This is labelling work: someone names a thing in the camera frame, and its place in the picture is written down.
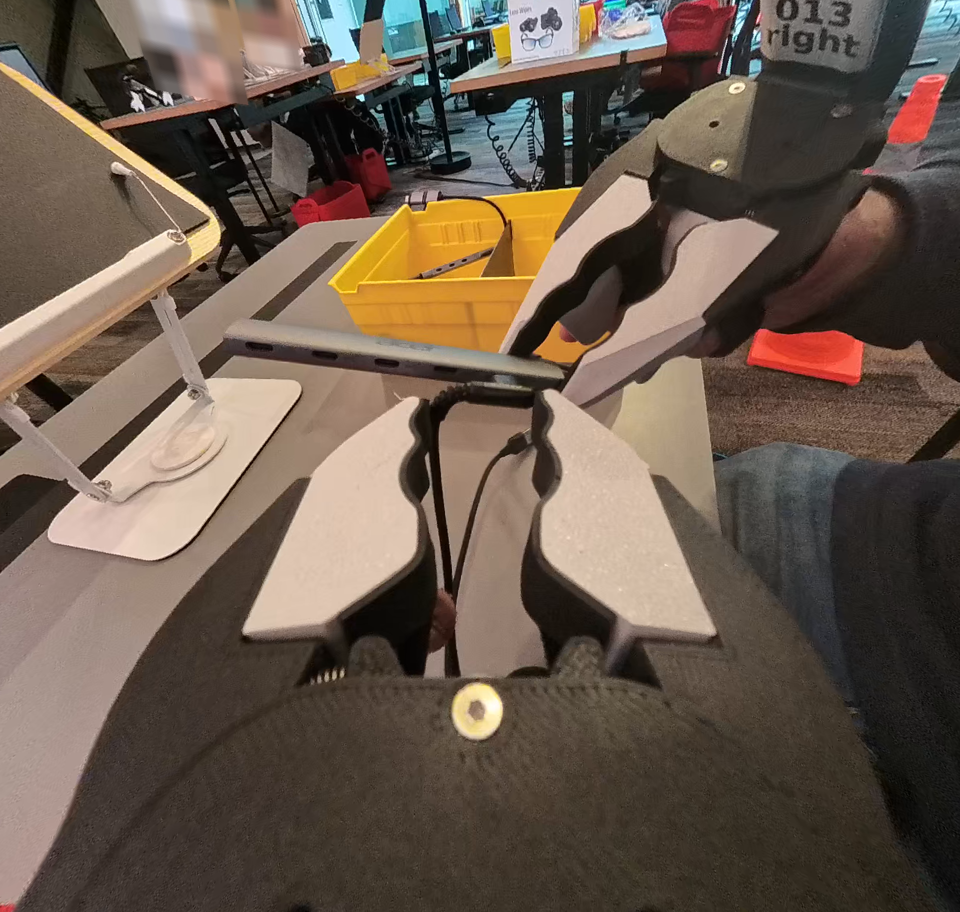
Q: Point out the yellow plastic bin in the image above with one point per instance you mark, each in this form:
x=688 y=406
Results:
x=450 y=305

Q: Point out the person's blue jeans leg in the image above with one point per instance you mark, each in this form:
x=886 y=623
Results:
x=773 y=537

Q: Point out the white printed box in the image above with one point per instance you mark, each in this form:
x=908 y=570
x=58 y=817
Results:
x=543 y=16

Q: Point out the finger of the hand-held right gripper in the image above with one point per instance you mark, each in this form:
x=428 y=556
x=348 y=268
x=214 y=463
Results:
x=578 y=260
x=705 y=268

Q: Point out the grey usb hub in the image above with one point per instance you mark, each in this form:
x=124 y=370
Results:
x=375 y=355
x=450 y=265

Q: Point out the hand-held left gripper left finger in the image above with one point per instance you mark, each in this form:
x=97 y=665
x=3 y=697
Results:
x=338 y=552

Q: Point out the orange traffic cone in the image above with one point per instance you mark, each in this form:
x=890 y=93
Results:
x=918 y=110
x=810 y=361

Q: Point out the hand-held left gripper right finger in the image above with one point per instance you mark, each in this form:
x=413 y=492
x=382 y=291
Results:
x=623 y=552

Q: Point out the red plastic container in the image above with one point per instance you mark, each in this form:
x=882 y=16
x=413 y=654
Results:
x=698 y=35

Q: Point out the dark board with wooden rim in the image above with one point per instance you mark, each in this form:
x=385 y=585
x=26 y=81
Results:
x=60 y=223

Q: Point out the white stand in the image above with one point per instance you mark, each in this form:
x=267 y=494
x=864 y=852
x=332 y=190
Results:
x=180 y=462

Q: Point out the red floor container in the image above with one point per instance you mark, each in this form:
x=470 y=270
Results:
x=330 y=203
x=368 y=173

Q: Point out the person's right forearm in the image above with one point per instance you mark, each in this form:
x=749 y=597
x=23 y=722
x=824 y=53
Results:
x=930 y=253

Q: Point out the cluttered wooden side desk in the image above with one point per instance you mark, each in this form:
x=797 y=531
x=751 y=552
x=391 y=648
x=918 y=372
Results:
x=570 y=65

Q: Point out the person's left hand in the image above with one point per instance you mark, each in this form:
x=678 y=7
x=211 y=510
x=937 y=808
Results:
x=441 y=615

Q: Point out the person's right hand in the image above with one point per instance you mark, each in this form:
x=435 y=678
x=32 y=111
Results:
x=855 y=275

